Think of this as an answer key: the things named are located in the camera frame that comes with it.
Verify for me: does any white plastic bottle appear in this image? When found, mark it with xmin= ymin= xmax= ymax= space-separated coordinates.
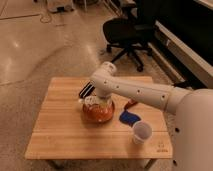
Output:
xmin=84 ymin=96 xmax=112 ymax=108

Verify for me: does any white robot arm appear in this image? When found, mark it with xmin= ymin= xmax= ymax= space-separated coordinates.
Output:
xmin=90 ymin=62 xmax=213 ymax=171

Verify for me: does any orange ceramic bowl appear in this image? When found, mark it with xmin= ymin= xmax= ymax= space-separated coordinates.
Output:
xmin=82 ymin=101 xmax=115 ymax=123

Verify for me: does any black striped block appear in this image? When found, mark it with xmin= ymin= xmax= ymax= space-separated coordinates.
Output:
xmin=79 ymin=82 xmax=95 ymax=99

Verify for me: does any blue cloth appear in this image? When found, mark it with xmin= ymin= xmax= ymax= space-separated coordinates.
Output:
xmin=119 ymin=110 xmax=141 ymax=126

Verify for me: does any wooden table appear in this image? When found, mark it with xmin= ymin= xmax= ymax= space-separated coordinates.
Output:
xmin=25 ymin=77 xmax=173 ymax=160

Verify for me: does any clear plastic cup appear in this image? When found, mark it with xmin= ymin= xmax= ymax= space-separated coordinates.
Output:
xmin=132 ymin=121 xmax=152 ymax=144

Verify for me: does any black office chair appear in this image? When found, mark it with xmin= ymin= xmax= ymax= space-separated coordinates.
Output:
xmin=103 ymin=0 xmax=162 ymax=72

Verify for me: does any red handled tool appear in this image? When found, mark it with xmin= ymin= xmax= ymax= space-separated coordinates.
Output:
xmin=124 ymin=99 xmax=138 ymax=110

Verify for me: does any floor cable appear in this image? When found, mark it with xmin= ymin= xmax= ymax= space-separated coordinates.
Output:
xmin=39 ymin=0 xmax=54 ymax=24

